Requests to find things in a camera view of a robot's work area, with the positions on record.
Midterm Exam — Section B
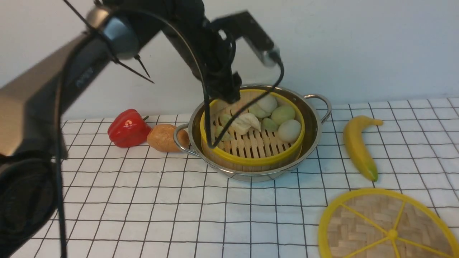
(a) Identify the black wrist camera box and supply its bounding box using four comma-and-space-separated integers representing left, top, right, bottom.
211, 10, 281, 67

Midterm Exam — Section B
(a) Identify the black camera cable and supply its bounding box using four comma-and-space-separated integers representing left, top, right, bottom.
54, 9, 285, 258

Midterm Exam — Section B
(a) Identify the yellow bamboo steamer basket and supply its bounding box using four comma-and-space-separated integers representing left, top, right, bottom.
200, 89, 306, 172

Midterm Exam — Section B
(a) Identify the white steamed bun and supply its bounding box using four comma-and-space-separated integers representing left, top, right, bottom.
257, 94, 278, 116

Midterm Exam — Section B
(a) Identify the cream steamed bun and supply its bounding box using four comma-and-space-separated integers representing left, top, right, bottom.
278, 119, 302, 143

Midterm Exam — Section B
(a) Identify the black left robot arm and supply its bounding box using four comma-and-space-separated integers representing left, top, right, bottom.
1, 0, 241, 258

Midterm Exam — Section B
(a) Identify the yellow banana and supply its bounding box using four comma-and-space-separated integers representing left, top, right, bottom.
343, 115, 384, 182

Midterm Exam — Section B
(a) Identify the pale green dumpling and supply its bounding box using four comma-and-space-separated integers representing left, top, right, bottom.
248, 103, 271, 119

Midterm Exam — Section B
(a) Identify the white folded dumpling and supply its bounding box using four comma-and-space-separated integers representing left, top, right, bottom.
231, 113, 262, 135

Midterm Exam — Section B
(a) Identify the pale green steamed bun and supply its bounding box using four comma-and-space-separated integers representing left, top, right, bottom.
270, 105, 296, 126

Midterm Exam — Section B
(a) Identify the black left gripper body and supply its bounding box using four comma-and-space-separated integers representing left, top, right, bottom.
200, 25, 241, 104

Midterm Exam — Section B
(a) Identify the yellow woven steamer lid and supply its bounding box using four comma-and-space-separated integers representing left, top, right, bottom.
317, 188, 459, 258

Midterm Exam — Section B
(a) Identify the white grid tablecloth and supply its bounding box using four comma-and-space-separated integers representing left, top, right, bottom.
62, 97, 459, 258

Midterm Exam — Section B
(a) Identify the red bell pepper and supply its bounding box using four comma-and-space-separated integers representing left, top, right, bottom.
108, 109, 151, 148

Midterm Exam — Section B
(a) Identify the stainless steel pot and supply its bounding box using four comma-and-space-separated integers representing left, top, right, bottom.
174, 88, 332, 182

